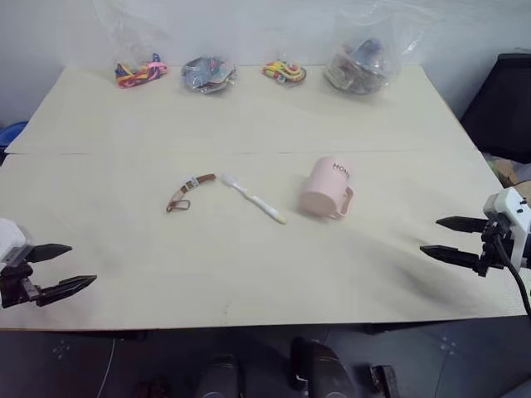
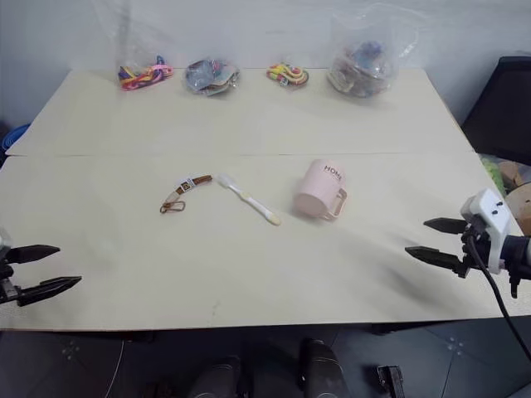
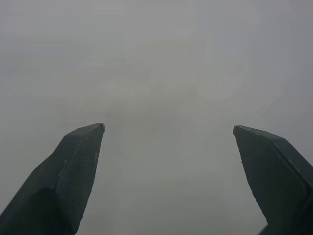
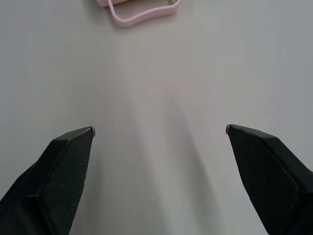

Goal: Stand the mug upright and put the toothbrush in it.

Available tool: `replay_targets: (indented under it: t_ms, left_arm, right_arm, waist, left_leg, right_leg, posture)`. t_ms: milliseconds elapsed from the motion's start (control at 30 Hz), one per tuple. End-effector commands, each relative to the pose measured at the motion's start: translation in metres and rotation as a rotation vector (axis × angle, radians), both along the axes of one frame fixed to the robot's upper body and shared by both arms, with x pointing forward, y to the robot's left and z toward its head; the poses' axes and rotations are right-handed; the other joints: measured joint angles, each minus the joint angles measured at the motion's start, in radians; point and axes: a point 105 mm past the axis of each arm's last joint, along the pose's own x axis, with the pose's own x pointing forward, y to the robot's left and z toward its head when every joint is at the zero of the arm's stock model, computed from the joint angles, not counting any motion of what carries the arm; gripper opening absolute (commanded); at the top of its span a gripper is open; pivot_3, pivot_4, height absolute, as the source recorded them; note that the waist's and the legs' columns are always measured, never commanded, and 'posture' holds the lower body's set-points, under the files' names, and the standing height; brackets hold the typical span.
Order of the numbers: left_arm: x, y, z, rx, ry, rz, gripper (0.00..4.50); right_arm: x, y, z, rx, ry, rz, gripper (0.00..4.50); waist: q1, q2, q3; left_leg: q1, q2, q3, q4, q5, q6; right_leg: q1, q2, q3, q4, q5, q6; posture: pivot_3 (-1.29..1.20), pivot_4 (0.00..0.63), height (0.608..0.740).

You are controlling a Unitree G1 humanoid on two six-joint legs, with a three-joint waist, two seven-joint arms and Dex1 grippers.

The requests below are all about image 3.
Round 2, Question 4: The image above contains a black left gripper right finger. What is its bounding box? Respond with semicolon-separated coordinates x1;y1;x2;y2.
232;125;313;235

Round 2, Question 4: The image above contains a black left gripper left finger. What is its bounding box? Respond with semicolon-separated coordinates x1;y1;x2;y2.
0;122;106;235

